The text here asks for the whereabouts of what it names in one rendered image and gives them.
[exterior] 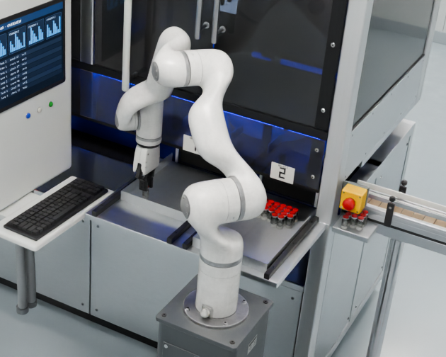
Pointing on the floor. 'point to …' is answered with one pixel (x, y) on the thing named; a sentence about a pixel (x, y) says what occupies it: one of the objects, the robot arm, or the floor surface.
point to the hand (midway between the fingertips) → (146, 183)
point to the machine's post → (333, 170)
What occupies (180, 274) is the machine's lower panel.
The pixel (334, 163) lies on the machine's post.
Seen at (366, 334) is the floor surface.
